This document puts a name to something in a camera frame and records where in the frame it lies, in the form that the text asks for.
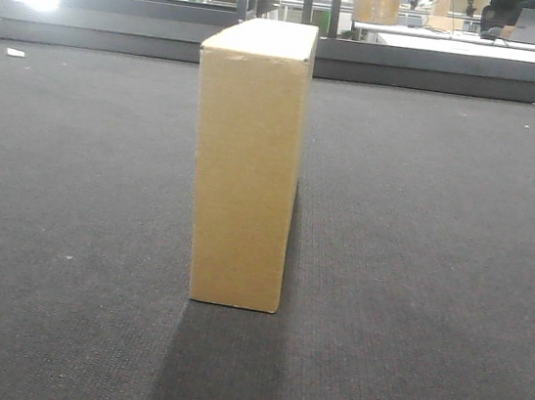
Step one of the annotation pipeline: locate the tall brown cardboard box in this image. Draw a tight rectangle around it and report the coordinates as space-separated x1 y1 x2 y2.
189 19 319 313

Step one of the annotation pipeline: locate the brown background cardboard box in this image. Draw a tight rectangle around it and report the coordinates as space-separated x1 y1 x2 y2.
351 0 401 25

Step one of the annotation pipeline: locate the white background desk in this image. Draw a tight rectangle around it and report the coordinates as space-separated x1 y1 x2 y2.
352 22 535 64

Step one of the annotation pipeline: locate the white paper scrap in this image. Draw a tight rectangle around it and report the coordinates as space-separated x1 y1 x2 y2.
5 48 26 59

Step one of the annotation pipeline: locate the seated person in black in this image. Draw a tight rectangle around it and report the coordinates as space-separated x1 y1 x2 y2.
480 0 535 32

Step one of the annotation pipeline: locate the black metal frame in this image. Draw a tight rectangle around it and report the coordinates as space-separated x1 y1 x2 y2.
61 0 341 39

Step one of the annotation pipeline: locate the dark conveyor end rail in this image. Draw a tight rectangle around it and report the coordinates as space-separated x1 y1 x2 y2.
0 0 535 103

